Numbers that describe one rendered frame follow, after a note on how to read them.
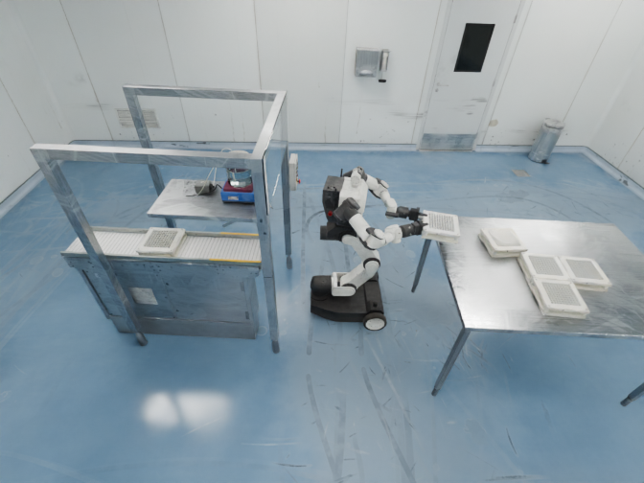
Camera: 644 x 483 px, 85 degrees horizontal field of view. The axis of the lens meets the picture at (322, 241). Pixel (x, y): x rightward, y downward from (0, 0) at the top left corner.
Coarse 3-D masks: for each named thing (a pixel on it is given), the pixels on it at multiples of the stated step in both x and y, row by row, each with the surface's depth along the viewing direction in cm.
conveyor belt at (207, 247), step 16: (112, 240) 245; (128, 240) 245; (192, 240) 247; (208, 240) 248; (224, 240) 249; (240, 240) 249; (256, 240) 250; (192, 256) 235; (208, 256) 235; (224, 256) 236; (240, 256) 236; (256, 256) 237
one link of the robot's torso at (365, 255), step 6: (342, 240) 264; (348, 240) 264; (354, 240) 264; (354, 246) 269; (360, 246) 269; (360, 252) 277; (366, 252) 277; (372, 252) 277; (378, 252) 289; (360, 258) 281; (366, 258) 281; (372, 258) 280; (378, 258) 282
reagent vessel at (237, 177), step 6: (234, 150) 202; (240, 150) 202; (228, 168) 196; (228, 174) 199; (234, 174) 197; (240, 174) 197; (246, 174) 200; (228, 180) 203; (234, 180) 200; (240, 180) 200; (246, 180) 202; (234, 186) 202; (240, 186) 202; (246, 186) 204
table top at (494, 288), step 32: (480, 224) 278; (512, 224) 279; (544, 224) 281; (576, 224) 282; (608, 224) 283; (448, 256) 249; (480, 256) 250; (576, 256) 253; (608, 256) 254; (640, 256) 255; (480, 288) 226; (512, 288) 227; (608, 288) 230; (640, 288) 231; (480, 320) 207; (512, 320) 208; (544, 320) 209; (576, 320) 209; (608, 320) 210; (640, 320) 211
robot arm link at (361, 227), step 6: (354, 216) 221; (360, 216) 222; (354, 222) 220; (360, 222) 219; (366, 222) 220; (354, 228) 222; (360, 228) 217; (366, 228) 216; (372, 228) 217; (360, 234) 218; (366, 234) 215; (372, 234) 213; (378, 234) 214; (360, 240) 220; (366, 240) 219
